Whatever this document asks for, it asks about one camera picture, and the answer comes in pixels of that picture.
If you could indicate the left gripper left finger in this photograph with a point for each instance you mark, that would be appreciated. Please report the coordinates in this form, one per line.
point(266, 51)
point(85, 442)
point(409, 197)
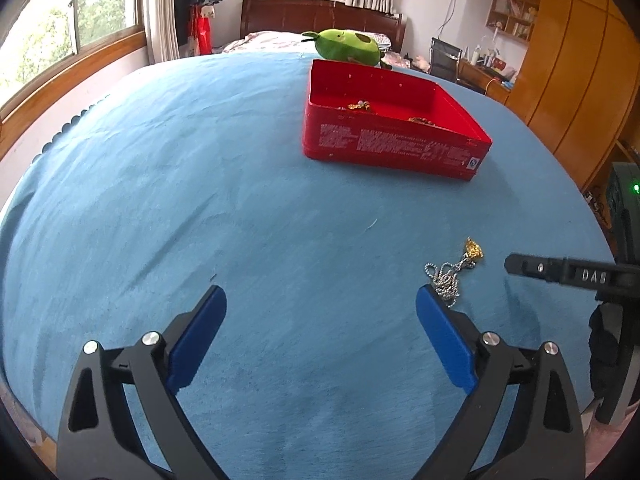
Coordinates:
point(98, 439)

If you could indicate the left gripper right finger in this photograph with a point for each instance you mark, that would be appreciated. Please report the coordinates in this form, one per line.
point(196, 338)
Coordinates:
point(543, 438)

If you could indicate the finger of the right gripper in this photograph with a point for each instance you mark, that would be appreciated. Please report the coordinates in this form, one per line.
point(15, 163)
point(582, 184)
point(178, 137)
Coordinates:
point(585, 274)

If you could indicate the black cord gold pendant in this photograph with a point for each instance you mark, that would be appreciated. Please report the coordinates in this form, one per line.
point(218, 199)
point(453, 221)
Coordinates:
point(360, 105)

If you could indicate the wooden wardrobe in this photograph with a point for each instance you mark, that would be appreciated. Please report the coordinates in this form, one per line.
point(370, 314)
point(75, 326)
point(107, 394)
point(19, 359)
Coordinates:
point(578, 87)

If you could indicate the wooden desk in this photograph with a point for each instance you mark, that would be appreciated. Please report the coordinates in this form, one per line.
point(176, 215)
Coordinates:
point(474, 78)

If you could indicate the black office chair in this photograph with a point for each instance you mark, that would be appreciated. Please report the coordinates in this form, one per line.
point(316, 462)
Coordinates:
point(444, 59)

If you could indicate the blue bed cover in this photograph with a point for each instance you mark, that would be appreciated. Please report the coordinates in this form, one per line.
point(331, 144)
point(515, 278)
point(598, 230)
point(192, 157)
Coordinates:
point(192, 173)

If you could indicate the red tin box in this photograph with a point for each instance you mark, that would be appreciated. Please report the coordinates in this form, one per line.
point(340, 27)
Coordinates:
point(414, 124)

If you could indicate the green avocado plush toy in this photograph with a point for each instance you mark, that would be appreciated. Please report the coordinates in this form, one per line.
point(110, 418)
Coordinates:
point(346, 46)

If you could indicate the wooden headboard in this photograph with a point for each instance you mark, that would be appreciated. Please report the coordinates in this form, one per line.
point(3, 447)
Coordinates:
point(316, 15)

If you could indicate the coat rack with clothes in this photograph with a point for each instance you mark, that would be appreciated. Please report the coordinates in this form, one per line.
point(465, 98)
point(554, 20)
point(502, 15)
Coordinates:
point(192, 20)

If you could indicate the wall bookshelf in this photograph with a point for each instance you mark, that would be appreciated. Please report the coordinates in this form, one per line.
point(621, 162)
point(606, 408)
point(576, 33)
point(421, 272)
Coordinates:
point(515, 19)

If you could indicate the wooden window frame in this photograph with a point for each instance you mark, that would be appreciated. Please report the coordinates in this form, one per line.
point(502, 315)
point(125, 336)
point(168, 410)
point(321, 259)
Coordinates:
point(49, 47)

